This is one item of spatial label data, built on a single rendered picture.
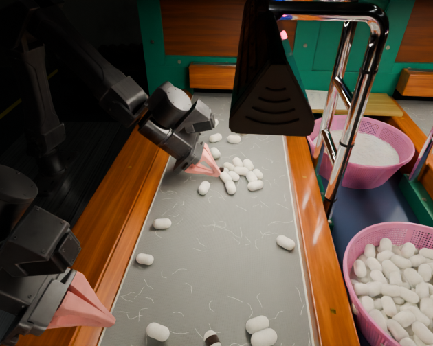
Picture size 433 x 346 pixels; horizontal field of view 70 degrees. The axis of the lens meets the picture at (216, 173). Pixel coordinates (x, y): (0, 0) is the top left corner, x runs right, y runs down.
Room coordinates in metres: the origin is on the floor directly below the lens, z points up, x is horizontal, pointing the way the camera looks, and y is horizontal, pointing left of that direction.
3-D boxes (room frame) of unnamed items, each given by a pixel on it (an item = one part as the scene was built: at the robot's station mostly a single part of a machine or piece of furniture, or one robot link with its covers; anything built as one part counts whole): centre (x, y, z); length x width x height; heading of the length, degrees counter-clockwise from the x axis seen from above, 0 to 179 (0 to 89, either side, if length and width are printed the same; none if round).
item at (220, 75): (1.01, -0.06, 0.83); 0.30 x 0.06 x 0.07; 85
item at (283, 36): (0.57, -0.08, 1.08); 0.62 x 0.08 x 0.07; 175
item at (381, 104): (0.93, -0.40, 0.77); 0.33 x 0.15 x 0.01; 85
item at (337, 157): (0.56, -0.16, 0.90); 0.20 x 0.19 x 0.45; 175
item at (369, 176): (0.71, -0.38, 0.72); 0.27 x 0.27 x 0.10
